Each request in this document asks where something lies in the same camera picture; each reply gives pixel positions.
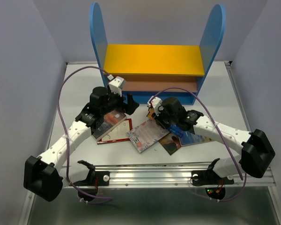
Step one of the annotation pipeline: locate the Three Days To See book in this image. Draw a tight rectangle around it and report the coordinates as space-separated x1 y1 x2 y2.
159 133 181 156

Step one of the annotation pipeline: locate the floral Little Women book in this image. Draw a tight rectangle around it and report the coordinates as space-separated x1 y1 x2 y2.
127 120 169 153

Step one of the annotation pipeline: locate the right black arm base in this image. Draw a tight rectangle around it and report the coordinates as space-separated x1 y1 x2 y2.
191 158 234 201

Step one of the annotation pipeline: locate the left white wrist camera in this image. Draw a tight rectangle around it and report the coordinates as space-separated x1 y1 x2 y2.
109 76 126 94

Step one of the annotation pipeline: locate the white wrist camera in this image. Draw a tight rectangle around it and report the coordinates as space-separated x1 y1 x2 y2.
147 96 163 120
109 76 126 94

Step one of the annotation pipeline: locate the red bordered cream book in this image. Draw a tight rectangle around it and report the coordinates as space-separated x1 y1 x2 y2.
97 119 133 144

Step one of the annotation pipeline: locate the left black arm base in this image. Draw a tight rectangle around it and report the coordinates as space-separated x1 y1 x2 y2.
69 160 113 204

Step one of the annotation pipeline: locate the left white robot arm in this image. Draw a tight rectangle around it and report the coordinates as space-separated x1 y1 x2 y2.
23 87 139 202

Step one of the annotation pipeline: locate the aluminium mounting rail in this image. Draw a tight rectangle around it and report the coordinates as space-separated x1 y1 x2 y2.
28 164 277 189

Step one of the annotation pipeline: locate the dark sunset paperback book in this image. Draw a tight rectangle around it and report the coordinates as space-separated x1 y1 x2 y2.
92 110 126 141

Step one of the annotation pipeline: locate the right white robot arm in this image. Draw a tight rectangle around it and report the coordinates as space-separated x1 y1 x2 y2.
149 97 275 186

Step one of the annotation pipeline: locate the blue Animal Farm book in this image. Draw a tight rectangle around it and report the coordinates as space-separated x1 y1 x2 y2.
178 132 213 146

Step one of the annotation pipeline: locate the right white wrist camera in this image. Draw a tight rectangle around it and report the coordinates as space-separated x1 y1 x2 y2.
147 96 163 120

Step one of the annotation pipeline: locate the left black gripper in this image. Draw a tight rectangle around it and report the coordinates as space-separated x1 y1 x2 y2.
101 85 139 116

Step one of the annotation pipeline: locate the blue and yellow bookshelf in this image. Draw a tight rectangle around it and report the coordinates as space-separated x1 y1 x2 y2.
89 2 226 105

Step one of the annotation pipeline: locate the blue Jane Eyre book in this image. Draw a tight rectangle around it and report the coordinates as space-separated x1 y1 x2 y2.
146 110 185 138

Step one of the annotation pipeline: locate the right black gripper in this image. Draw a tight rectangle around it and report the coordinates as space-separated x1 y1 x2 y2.
150 105 177 130

